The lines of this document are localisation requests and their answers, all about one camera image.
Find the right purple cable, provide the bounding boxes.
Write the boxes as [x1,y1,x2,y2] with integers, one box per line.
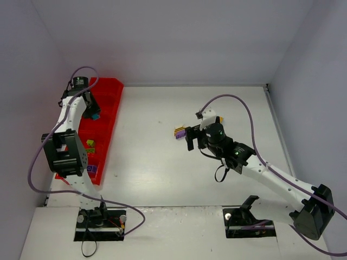
[199,94,347,256]

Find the purple lego in bin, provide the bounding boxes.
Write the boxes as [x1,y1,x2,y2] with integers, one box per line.
[87,165,98,174]

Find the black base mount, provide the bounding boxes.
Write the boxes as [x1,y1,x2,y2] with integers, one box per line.
[74,208,126,242]
[222,196,277,239]

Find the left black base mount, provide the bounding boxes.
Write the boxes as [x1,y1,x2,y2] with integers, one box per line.
[74,208,126,242]

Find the teal oval lego piece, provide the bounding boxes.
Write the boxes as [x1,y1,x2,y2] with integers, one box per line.
[92,114,100,120]

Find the red divided plastic bin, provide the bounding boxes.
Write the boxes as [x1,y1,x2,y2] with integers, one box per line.
[54,76,125,187]

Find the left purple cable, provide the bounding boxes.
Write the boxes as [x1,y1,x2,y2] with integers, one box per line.
[27,66,146,236]

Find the purple yellow striped lego stack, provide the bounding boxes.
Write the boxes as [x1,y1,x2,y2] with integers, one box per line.
[174,126,186,140]

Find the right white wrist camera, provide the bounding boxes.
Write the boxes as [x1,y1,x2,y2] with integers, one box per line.
[195,107,218,131]

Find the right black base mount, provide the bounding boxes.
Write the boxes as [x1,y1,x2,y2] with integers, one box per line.
[222,196,277,239]

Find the purple cable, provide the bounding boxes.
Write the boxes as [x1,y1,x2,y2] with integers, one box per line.
[199,94,347,256]
[27,66,146,236]

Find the small lime green lego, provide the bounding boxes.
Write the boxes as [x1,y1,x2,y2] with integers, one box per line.
[86,139,95,147]

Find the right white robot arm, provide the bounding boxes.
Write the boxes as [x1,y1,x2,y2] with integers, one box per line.
[185,123,335,241]

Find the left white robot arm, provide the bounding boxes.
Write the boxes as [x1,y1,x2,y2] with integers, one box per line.
[44,76,107,228]

